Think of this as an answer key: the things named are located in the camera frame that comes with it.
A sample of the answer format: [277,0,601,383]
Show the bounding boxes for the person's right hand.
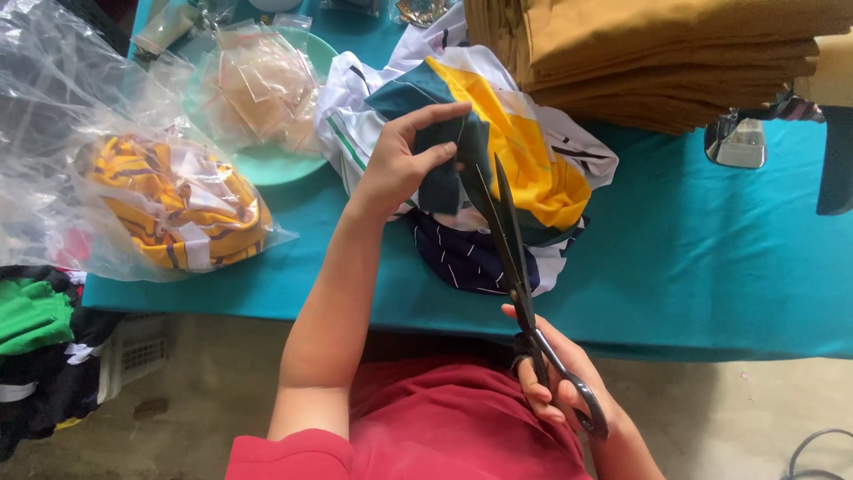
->
[501,304,626,434]

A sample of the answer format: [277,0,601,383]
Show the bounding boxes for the person's left hand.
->
[356,101,473,221]

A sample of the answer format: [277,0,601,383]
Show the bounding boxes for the black tailor scissors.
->
[475,152,609,441]

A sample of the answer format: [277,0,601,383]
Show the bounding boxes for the white yellow teal garment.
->
[315,1,619,296]

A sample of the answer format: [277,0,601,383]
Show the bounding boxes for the mint green plastic plate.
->
[185,25,342,188]

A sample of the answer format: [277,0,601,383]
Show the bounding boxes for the navy striped fabric piece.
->
[407,208,542,296]

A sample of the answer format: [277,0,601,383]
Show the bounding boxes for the teal tablecloth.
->
[81,0,853,362]

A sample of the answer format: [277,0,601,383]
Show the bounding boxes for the person's red shirt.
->
[225,355,594,480]

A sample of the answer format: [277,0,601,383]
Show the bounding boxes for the pile of small clear bags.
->
[193,15,322,156]

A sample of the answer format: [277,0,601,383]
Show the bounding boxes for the clear bag of yellow garments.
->
[73,130,299,281]

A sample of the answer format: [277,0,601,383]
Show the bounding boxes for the beige tube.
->
[132,0,201,57]

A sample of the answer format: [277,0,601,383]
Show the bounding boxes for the stack of mustard folded fabric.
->
[462,0,853,136]

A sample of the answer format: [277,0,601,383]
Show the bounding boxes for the metal clothes iron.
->
[704,108,769,169]

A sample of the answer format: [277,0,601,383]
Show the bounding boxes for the white plastic basket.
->
[97,313,170,405]

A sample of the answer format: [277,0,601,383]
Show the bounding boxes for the large clear plastic bag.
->
[0,0,201,281]

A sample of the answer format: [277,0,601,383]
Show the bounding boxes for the dark hanging cloth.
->
[816,105,853,217]

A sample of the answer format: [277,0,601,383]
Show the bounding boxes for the heap of green black clothes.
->
[0,265,128,462]

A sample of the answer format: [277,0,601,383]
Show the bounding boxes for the black cable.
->
[781,428,853,480]

